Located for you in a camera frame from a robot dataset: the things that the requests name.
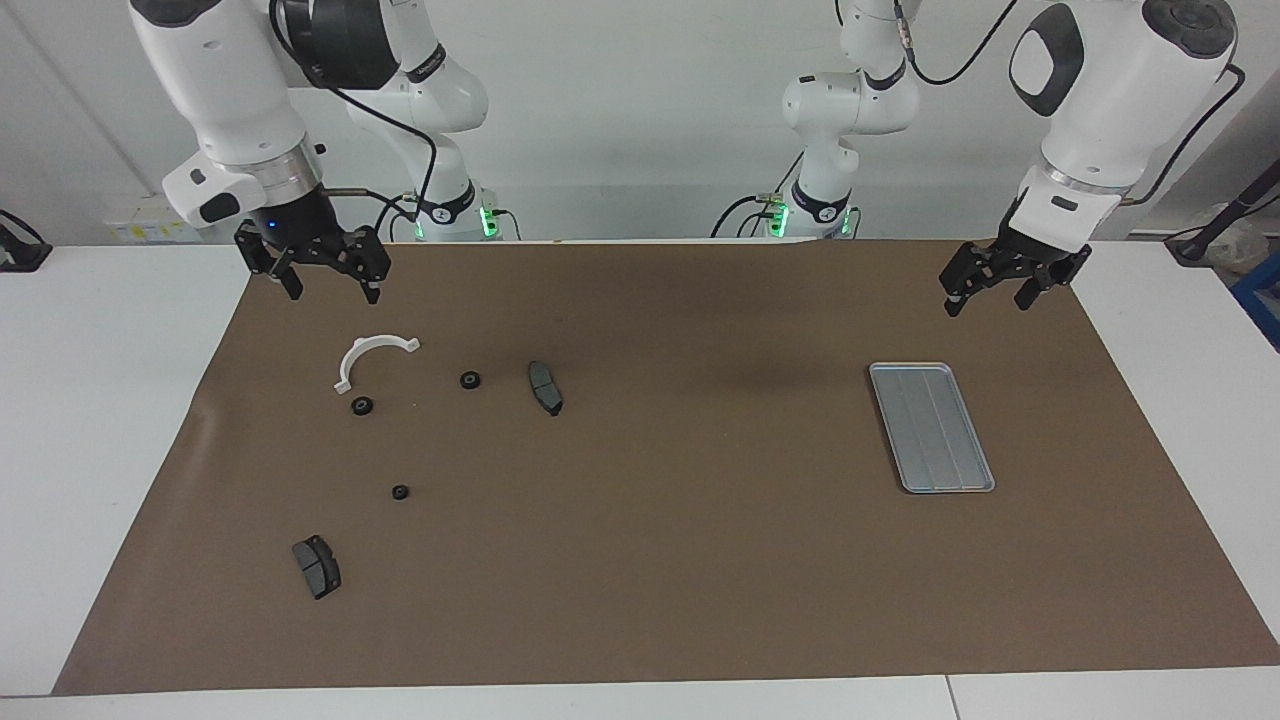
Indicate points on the dark grey brake pad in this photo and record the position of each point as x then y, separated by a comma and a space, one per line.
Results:
318, 568
545, 388

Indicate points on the white curved plastic bracket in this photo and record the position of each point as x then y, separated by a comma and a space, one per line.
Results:
349, 360

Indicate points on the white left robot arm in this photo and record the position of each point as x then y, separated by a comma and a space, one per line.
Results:
1110, 90

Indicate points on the clear plastic bag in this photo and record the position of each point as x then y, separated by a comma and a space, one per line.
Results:
1240, 245

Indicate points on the blue crate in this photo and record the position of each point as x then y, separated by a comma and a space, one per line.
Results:
1262, 300

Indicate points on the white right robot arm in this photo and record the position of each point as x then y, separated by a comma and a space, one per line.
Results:
220, 80

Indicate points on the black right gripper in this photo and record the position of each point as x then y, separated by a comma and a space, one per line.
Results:
300, 225

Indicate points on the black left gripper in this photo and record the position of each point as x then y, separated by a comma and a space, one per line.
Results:
1025, 255

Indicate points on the black table clamp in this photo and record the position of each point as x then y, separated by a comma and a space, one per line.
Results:
20, 250

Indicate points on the black stand pole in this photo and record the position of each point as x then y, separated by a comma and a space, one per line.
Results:
1225, 215

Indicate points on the brown table mat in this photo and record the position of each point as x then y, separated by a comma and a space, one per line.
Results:
650, 550

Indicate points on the silver metal tray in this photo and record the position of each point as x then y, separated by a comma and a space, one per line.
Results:
930, 430

